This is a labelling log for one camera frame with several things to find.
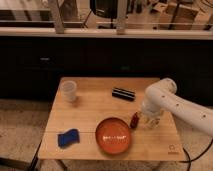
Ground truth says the black office chair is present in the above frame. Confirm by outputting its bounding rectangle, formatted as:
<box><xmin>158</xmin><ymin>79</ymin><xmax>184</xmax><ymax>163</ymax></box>
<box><xmin>90</xmin><ymin>0</ymin><xmax>118</xmax><ymax>19</ymax></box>

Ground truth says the translucent plastic cup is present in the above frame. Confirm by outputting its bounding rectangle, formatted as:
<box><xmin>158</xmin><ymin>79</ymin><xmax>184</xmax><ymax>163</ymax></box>
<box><xmin>60</xmin><ymin>80</ymin><xmax>77</xmax><ymax>102</ymax></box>

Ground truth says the blue sponge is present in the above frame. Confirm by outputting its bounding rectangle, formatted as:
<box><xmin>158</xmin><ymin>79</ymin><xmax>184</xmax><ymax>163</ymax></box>
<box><xmin>58</xmin><ymin>129</ymin><xmax>80</xmax><ymax>148</ymax></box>

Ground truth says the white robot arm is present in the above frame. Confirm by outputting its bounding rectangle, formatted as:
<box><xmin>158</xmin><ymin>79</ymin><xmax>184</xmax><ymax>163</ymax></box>
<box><xmin>141</xmin><ymin>78</ymin><xmax>213</xmax><ymax>137</ymax></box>

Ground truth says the cardboard box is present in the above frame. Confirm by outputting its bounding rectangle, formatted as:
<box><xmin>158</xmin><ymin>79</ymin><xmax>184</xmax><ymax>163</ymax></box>
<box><xmin>157</xmin><ymin>3</ymin><xmax>198</xmax><ymax>30</ymax></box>

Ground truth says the black cable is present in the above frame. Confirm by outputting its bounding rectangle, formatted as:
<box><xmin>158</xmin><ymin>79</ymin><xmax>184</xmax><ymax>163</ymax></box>
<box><xmin>181</xmin><ymin>138</ymin><xmax>213</xmax><ymax>171</ymax></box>

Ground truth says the orange ceramic bowl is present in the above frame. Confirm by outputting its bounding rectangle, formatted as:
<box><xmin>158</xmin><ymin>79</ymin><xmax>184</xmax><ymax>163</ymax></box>
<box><xmin>95</xmin><ymin>117</ymin><xmax>132</xmax><ymax>155</ymax></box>

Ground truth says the black rectangular case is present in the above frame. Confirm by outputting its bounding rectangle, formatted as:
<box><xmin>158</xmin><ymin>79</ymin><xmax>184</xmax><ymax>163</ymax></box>
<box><xmin>112</xmin><ymin>88</ymin><xmax>135</xmax><ymax>101</ymax></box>

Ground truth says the dark red oblong object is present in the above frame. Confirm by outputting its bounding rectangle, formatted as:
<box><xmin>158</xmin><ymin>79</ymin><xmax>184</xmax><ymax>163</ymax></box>
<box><xmin>130</xmin><ymin>112</ymin><xmax>139</xmax><ymax>129</ymax></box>

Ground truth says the clear plastic bottle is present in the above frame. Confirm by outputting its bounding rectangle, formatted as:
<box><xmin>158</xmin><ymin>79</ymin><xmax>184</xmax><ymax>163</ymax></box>
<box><xmin>147</xmin><ymin>116</ymin><xmax>161</xmax><ymax>129</ymax></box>

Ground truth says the wooden table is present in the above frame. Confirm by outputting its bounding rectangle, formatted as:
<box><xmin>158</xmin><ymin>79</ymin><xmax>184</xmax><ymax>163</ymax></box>
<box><xmin>38</xmin><ymin>77</ymin><xmax>184</xmax><ymax>161</ymax></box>

